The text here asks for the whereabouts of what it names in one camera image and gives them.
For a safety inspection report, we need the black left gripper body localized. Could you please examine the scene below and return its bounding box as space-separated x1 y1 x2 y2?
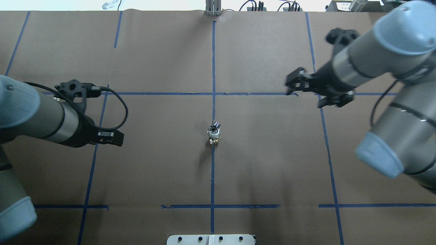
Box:
66 117 97 148

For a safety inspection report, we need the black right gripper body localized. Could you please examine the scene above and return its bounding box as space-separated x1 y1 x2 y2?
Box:
309 61 355 97

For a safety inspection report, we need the brass PPR valve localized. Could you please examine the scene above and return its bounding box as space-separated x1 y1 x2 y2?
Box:
207 121 221 148

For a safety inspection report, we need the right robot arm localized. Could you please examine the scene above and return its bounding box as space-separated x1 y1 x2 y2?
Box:
285 0 436 193

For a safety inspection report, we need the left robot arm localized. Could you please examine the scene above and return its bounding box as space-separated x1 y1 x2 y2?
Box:
0 76 129 242

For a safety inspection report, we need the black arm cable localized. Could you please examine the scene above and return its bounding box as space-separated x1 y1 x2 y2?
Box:
22 82 129 132

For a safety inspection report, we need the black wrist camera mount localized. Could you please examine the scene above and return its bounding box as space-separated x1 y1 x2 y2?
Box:
54 79 102 114

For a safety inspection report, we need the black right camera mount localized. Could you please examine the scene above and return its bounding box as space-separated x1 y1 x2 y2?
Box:
325 28 360 46

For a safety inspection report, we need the aluminium frame post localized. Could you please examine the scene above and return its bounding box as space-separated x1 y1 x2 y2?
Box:
205 0 222 16

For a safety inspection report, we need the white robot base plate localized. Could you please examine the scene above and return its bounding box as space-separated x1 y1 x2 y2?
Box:
166 234 257 245

